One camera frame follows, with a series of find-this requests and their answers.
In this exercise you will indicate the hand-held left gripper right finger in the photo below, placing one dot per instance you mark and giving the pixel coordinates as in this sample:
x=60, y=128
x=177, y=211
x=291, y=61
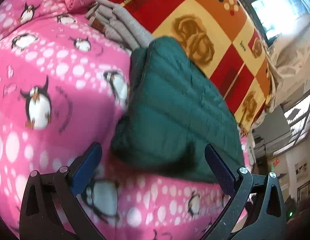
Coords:
x=221, y=171

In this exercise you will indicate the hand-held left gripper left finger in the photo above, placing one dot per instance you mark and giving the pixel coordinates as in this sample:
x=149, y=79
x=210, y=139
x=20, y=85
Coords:
x=86, y=170

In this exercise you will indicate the green quilted jacket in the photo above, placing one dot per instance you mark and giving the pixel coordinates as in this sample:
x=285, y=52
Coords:
x=175, y=100

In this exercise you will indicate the grey folded clothes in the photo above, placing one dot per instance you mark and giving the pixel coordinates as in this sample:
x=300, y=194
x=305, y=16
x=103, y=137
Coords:
x=119, y=22

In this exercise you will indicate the barred window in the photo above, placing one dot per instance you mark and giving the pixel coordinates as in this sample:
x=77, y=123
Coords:
x=299, y=120

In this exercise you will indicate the pink penguin print blanket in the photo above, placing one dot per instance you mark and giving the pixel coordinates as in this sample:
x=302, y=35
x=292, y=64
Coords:
x=57, y=67

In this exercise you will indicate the beige crumpled cloth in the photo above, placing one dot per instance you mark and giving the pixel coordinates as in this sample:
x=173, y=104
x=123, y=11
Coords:
x=290, y=62

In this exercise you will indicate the red orange checkered rose blanket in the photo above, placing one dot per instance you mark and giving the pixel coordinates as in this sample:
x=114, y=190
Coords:
x=207, y=17

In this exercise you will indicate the wall poster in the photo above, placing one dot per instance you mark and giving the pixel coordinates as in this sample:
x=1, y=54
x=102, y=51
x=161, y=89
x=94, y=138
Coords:
x=301, y=172

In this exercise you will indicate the framed wall picture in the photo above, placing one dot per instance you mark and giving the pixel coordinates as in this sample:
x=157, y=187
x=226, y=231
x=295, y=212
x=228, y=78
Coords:
x=304, y=192

